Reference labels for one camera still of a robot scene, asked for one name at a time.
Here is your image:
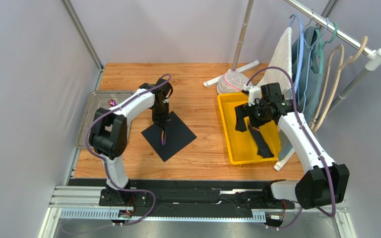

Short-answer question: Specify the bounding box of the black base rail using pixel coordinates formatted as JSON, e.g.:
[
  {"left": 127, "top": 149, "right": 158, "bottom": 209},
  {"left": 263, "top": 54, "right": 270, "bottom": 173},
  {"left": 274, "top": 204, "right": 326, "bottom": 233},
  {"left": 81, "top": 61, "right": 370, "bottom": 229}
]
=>
[{"left": 68, "top": 178, "right": 295, "bottom": 218}]

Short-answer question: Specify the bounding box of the white towel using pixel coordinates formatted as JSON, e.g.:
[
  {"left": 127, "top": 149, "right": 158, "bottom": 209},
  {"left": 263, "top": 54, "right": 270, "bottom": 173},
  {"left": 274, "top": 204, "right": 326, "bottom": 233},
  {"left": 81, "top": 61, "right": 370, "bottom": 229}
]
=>
[{"left": 257, "top": 27, "right": 293, "bottom": 99}]

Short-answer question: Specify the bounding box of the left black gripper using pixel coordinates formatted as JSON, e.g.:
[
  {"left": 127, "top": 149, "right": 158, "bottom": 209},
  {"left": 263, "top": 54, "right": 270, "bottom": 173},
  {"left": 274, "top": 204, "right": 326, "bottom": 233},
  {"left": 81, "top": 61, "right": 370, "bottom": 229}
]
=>
[{"left": 152, "top": 101, "right": 171, "bottom": 129}]

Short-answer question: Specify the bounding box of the blue hanger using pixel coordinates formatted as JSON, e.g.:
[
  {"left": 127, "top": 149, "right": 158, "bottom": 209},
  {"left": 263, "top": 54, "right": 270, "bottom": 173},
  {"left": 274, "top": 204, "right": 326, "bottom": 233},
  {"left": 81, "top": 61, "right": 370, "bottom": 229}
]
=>
[{"left": 289, "top": 14, "right": 318, "bottom": 111}]

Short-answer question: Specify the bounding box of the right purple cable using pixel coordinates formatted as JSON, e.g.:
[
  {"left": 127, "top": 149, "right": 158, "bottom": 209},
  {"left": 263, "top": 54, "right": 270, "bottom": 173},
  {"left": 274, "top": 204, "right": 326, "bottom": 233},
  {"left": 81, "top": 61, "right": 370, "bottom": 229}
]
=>
[{"left": 245, "top": 66, "right": 337, "bottom": 231}]

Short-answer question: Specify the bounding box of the iridescent spoon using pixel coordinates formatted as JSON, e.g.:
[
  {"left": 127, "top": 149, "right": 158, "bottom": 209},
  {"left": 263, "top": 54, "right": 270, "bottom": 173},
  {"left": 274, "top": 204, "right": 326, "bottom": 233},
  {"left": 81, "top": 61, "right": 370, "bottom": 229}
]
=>
[{"left": 108, "top": 99, "right": 117, "bottom": 107}]

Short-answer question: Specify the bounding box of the yellow plastic bin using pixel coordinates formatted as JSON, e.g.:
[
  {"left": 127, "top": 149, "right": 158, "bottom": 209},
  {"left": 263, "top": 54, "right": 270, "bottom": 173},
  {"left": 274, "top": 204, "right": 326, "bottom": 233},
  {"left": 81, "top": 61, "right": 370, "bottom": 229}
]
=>
[{"left": 217, "top": 93, "right": 281, "bottom": 165}]

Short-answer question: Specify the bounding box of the white mesh bowl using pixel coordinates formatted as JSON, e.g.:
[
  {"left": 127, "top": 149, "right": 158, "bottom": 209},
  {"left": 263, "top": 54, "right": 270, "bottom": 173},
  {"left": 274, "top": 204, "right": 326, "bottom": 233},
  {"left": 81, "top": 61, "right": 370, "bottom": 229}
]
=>
[{"left": 216, "top": 71, "right": 249, "bottom": 94}]

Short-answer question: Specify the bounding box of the metal clothes rack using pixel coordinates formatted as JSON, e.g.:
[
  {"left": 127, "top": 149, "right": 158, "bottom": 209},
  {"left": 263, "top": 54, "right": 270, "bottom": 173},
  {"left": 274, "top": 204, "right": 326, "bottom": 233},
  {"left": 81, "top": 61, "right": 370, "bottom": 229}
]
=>
[{"left": 203, "top": 0, "right": 381, "bottom": 172}]

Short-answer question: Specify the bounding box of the silver metal tray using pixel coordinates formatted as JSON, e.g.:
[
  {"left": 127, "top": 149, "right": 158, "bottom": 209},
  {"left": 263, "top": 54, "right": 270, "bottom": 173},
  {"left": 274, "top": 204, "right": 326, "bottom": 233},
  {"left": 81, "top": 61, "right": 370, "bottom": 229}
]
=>
[{"left": 76, "top": 90, "right": 135, "bottom": 149}]

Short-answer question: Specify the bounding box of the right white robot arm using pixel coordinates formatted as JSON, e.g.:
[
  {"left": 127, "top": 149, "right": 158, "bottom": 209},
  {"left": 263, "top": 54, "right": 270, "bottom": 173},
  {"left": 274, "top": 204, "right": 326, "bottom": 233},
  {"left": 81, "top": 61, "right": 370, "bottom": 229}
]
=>
[{"left": 235, "top": 83, "right": 350, "bottom": 210}]

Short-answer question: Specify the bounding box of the teal garment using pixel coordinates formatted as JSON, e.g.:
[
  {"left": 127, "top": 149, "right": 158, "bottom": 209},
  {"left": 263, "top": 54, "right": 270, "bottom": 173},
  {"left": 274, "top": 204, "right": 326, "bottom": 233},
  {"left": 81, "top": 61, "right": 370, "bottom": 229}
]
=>
[{"left": 275, "top": 25, "right": 325, "bottom": 160}]

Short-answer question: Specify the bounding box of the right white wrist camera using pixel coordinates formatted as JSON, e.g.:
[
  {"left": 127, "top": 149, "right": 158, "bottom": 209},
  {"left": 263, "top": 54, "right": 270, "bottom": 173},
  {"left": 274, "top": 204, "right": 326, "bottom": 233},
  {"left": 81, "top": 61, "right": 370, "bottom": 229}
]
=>
[{"left": 243, "top": 85, "right": 261, "bottom": 106}]

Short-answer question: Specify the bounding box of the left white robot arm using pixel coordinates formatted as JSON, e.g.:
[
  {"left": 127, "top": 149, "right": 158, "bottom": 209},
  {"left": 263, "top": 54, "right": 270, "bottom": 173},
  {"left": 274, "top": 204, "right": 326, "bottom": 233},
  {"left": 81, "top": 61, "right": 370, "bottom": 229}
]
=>
[{"left": 85, "top": 76, "right": 173, "bottom": 205}]

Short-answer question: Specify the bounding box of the beige hanger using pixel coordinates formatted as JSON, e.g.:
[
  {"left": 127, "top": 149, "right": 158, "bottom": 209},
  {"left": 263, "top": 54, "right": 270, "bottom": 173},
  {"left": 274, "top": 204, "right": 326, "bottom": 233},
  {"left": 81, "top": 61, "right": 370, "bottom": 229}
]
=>
[
  {"left": 310, "top": 36, "right": 368, "bottom": 132},
  {"left": 310, "top": 44, "right": 346, "bottom": 132}
]

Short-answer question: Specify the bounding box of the black paper napkin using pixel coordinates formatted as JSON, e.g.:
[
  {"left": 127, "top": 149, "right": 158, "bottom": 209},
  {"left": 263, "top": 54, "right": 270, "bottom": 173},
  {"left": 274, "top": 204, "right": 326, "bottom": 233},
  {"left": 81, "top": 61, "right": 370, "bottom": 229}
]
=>
[{"left": 141, "top": 112, "right": 197, "bottom": 162}]

